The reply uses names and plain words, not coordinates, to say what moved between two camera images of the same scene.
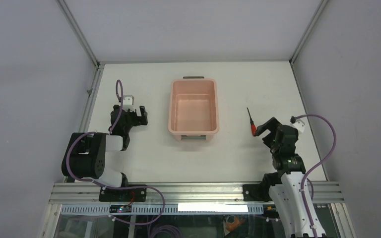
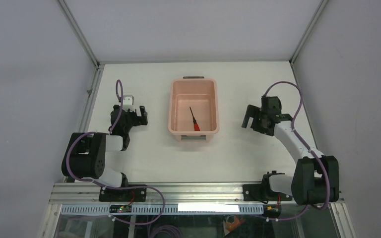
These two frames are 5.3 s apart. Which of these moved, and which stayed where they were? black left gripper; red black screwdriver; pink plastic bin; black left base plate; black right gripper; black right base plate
Moved: red black screwdriver; black right gripper
Stayed: black left gripper; black right base plate; black left base plate; pink plastic bin
